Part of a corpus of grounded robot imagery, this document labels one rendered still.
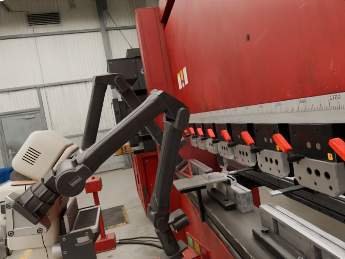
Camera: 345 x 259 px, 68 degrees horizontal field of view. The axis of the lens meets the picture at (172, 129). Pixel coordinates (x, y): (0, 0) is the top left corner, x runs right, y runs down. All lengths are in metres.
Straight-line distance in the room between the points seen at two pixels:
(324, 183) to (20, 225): 0.78
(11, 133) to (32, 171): 7.60
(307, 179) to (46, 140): 0.78
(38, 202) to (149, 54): 1.71
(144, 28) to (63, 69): 6.21
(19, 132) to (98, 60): 3.08
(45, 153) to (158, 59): 1.54
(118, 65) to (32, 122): 6.20
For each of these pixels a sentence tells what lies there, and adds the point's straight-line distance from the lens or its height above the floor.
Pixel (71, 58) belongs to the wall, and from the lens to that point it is 8.41.
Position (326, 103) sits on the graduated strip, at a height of 1.34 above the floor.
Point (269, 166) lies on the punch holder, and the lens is 0.88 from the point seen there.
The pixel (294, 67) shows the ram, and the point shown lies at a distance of 0.71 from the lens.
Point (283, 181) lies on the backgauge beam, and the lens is 1.37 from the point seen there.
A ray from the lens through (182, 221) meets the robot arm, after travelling 0.99.
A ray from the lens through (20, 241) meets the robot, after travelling 1.03.
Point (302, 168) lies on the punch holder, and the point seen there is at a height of 1.17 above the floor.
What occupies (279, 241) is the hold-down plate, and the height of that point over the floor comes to 0.90.
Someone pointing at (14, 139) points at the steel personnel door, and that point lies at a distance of 8.51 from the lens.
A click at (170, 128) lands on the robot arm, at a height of 1.32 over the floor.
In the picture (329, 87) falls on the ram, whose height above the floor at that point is 1.37.
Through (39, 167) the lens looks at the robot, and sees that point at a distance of 0.93.
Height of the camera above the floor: 1.36
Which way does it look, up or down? 3 degrees down
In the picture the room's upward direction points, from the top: 9 degrees counter-clockwise
